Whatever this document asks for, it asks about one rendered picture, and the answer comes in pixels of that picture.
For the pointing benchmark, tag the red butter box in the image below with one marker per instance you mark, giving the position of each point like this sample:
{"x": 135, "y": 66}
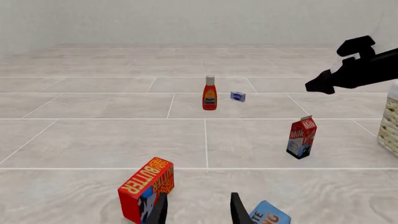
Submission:
{"x": 140, "y": 186}

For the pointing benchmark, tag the cream woven basket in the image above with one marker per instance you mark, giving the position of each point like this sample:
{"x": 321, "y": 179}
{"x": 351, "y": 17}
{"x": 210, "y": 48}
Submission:
{"x": 390, "y": 126}

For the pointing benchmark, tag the red ketchup bottle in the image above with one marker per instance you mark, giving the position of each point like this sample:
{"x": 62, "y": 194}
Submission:
{"x": 210, "y": 98}

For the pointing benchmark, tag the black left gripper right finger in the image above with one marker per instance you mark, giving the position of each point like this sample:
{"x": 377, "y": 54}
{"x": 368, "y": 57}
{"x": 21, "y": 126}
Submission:
{"x": 238, "y": 211}

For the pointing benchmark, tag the red and white milk carton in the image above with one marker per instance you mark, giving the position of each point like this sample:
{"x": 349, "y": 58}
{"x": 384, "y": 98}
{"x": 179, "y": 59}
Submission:
{"x": 301, "y": 140}

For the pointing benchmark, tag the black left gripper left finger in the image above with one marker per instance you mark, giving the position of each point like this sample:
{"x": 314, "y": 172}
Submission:
{"x": 159, "y": 212}

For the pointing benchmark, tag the small blue and white box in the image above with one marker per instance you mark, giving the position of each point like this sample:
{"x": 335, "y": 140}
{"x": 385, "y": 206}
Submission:
{"x": 238, "y": 96}

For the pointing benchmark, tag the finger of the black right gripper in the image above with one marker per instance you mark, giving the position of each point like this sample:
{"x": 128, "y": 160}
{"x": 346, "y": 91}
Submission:
{"x": 320, "y": 84}

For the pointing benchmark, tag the blue printed food box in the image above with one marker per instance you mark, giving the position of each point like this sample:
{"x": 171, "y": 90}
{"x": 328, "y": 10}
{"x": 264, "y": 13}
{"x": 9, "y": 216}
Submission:
{"x": 273, "y": 213}

